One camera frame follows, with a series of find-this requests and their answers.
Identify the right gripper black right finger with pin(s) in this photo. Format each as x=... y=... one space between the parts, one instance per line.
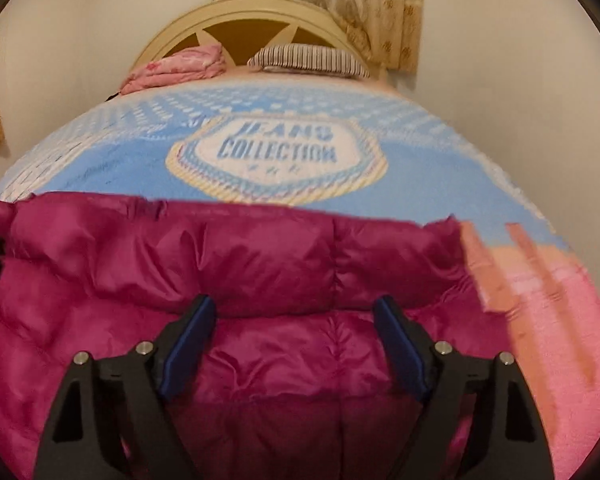
x=478 y=418

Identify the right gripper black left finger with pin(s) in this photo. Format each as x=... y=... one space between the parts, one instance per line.
x=109 y=419

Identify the magenta puffer jacket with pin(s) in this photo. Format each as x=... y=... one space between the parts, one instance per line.
x=294 y=383

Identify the blue pink printed bedspread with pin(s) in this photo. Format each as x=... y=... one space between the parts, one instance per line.
x=348 y=149

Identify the pink folded blanket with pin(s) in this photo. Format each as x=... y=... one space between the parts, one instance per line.
x=190 y=64

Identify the striped pillow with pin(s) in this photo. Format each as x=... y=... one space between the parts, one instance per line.
x=308 y=59

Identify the cream wooden headboard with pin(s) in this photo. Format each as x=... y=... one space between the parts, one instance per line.
x=244 y=27

